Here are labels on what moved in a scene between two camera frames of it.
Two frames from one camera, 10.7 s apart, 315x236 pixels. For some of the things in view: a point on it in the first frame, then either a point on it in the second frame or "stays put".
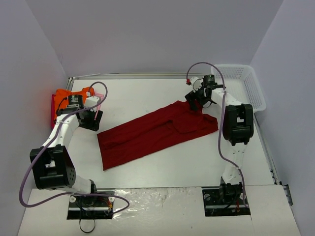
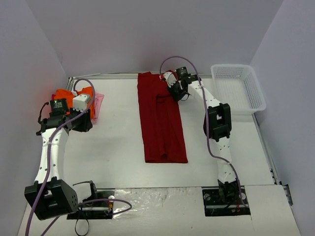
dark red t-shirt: x=173 y=125 to x=163 y=135
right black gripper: x=195 y=97 to x=176 y=91
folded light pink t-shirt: x=101 y=97 stays put
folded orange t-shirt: x=61 y=95 stays put
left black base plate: x=91 y=207 stays put
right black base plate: x=215 y=206 stays put
